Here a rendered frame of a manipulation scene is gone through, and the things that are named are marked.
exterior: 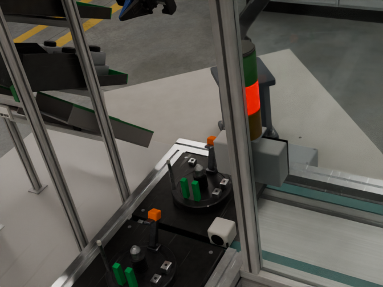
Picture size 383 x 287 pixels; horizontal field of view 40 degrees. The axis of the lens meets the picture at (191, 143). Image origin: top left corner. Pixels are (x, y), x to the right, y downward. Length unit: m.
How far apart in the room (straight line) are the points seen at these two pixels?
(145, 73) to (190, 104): 2.13
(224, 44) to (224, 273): 0.49
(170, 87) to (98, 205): 0.60
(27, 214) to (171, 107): 0.58
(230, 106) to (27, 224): 0.79
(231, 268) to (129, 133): 0.43
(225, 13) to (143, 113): 1.05
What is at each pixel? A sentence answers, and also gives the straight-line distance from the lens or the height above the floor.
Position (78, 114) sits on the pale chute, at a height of 1.19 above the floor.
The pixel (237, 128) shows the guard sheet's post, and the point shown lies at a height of 1.30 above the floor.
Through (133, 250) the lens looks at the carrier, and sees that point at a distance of 1.01.
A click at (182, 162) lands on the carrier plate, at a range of 1.31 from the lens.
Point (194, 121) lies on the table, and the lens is 1.65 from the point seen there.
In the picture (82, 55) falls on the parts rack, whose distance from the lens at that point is 1.09.
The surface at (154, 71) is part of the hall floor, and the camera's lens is 3.85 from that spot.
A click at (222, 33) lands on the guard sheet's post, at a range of 0.75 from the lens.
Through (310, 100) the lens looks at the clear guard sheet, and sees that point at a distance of 0.75.
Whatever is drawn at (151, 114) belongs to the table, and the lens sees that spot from 1.72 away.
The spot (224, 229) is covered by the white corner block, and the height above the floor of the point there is 0.99.
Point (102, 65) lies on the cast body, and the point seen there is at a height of 1.23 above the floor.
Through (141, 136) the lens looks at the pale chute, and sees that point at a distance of 1.32.
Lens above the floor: 1.76
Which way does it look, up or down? 36 degrees down
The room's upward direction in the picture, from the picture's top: 10 degrees counter-clockwise
